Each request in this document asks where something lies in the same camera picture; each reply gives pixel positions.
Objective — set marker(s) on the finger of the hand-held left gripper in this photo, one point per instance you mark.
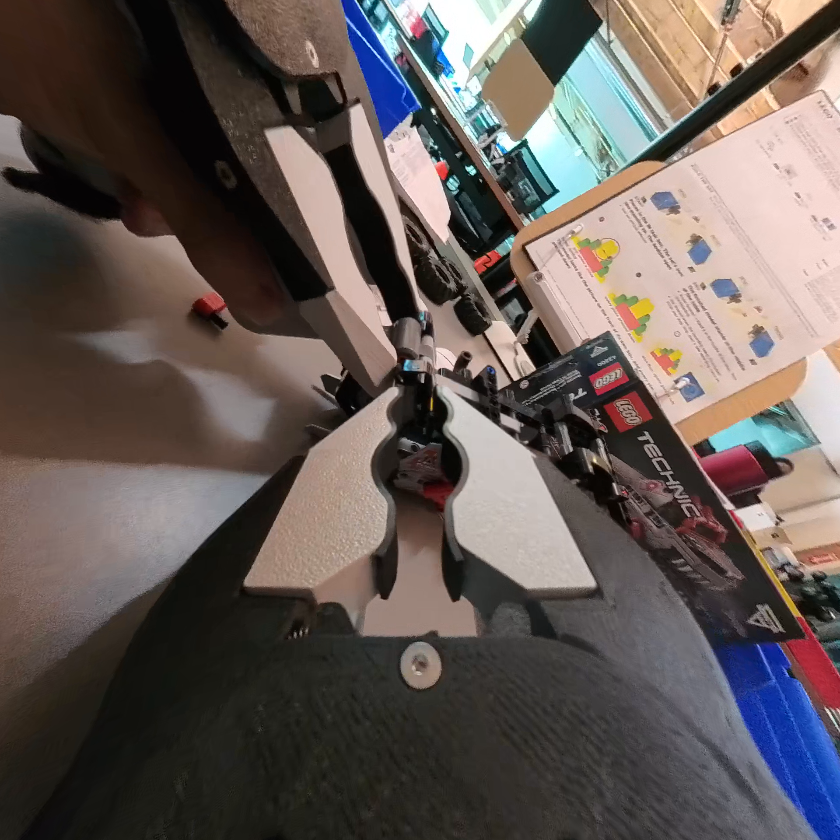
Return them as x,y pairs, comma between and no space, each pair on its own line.
374,170
315,223

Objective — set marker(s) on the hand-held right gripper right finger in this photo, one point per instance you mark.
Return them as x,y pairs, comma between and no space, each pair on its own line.
518,518

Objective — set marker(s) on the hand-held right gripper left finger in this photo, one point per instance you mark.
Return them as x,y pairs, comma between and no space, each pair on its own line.
321,518

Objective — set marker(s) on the black grey toy truck chassis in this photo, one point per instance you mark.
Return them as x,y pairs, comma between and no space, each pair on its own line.
564,439

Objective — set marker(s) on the small red brick piece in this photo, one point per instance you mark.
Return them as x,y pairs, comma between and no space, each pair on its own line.
210,308

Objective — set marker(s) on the grey desk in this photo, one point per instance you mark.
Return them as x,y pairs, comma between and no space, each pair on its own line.
98,525

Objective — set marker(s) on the person's left hand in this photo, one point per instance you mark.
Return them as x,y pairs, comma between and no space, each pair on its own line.
98,98

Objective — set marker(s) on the white paper leaflet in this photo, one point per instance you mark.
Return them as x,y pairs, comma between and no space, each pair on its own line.
420,177

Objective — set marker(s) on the black toy tire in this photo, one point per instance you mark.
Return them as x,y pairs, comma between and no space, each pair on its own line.
417,244
441,279
472,313

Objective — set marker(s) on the blue divided storage bin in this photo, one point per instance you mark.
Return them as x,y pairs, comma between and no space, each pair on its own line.
377,65

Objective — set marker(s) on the black toy set box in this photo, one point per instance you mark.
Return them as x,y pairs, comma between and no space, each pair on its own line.
676,499

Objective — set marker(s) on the white board stand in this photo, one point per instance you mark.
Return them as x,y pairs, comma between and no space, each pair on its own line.
508,348

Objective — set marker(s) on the wooden display board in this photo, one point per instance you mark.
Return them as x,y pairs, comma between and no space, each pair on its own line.
564,203

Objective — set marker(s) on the maroon tumbler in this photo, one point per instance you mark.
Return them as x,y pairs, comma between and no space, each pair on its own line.
735,469

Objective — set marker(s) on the printed instruction sheet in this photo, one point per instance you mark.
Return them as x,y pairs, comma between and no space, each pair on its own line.
722,249

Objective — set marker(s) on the small blue storage bin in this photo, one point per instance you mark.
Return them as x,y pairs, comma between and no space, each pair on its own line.
787,735

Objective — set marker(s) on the black pole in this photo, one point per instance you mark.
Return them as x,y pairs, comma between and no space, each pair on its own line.
741,79

